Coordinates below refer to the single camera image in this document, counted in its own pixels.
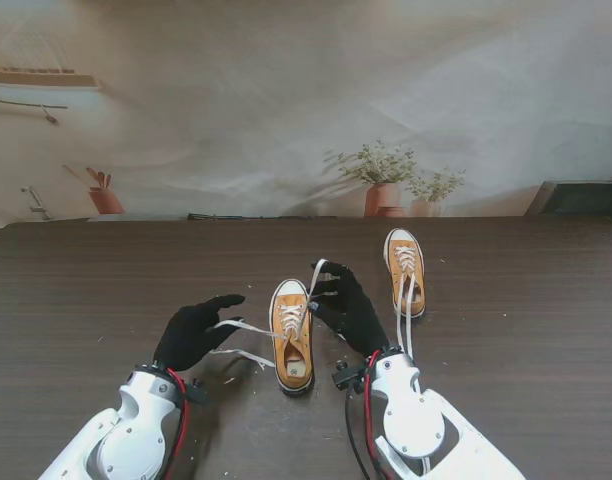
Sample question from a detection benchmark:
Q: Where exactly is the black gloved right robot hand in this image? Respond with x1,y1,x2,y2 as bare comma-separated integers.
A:
309,259,390,359

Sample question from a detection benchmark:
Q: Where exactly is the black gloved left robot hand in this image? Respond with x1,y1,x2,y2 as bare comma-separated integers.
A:
153,293,247,374

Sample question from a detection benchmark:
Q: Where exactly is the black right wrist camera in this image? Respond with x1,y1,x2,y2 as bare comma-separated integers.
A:
331,358,366,392

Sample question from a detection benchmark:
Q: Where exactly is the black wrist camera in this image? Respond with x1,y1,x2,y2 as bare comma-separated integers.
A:
331,358,366,392
187,378,211,407

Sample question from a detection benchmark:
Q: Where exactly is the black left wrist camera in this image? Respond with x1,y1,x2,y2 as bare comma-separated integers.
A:
187,378,211,407

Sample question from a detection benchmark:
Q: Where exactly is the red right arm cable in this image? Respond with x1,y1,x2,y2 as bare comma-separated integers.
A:
363,352,387,480

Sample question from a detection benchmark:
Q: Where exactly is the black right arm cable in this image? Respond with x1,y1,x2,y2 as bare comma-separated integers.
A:
344,389,372,480

